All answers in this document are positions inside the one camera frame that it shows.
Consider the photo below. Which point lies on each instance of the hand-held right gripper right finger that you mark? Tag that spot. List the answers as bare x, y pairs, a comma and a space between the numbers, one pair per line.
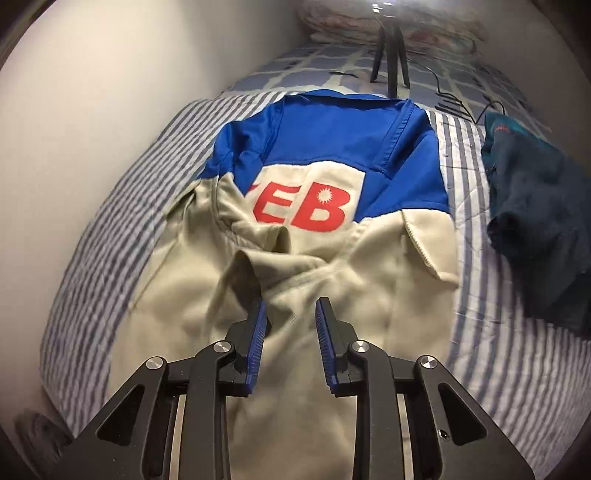
325, 341

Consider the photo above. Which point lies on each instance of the blue checked bed sheet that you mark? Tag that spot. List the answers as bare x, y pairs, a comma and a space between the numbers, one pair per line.
323, 69

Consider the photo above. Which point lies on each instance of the teal garment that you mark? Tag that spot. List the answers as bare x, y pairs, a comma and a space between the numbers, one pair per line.
531, 198

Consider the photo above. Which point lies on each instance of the black tripod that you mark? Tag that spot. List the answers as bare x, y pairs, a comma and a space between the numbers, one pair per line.
385, 50

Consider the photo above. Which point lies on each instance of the patterned pillow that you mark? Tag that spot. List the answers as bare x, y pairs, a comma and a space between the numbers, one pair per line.
438, 27

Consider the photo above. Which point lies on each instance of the beige and blue jacket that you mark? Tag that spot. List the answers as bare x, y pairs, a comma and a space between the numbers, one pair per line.
323, 152

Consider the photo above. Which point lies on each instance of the blue white striped quilt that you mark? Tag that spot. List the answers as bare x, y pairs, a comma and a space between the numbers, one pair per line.
485, 323

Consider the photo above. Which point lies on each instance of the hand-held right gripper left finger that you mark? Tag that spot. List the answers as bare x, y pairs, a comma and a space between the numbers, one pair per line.
256, 341

